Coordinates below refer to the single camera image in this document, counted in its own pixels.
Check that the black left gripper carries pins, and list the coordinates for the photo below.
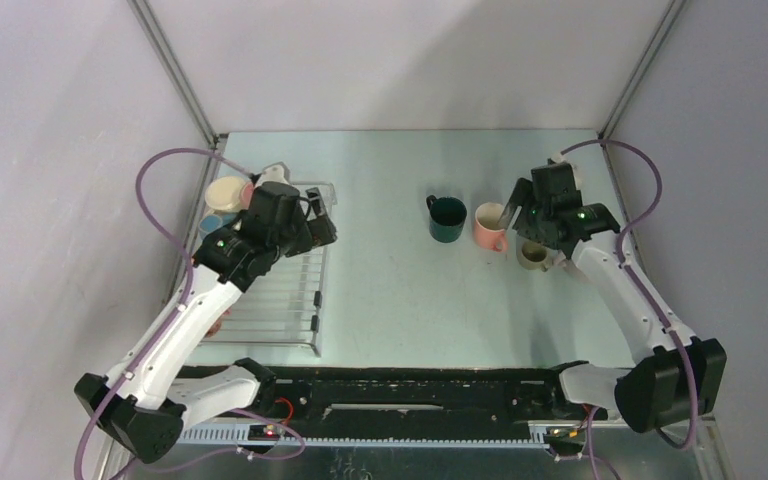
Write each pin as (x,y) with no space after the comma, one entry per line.
(316,231)

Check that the dark teal mug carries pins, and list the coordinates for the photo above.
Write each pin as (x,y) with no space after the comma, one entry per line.
(447,217)

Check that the salmon pink pitcher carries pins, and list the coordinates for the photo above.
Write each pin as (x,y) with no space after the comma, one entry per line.
(217,325)

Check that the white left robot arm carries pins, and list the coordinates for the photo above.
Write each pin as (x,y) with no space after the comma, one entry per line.
(142,402)

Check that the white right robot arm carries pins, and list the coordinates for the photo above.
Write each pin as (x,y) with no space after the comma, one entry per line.
(676,376)

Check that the metal wire dish rack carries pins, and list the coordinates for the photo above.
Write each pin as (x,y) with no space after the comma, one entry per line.
(281,308)

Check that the small beige cup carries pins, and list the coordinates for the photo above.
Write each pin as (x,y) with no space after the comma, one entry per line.
(533,256)

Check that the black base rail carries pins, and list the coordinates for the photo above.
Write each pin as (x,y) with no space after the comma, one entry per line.
(394,404)

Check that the cream mug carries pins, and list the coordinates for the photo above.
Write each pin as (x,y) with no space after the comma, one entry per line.
(229,194)

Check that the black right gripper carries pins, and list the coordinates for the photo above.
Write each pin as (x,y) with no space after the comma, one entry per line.
(519,198)

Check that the light blue mug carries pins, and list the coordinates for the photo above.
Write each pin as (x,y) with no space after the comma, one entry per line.
(213,221)

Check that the pink mug white inside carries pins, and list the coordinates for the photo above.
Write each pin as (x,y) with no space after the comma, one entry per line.
(487,231)

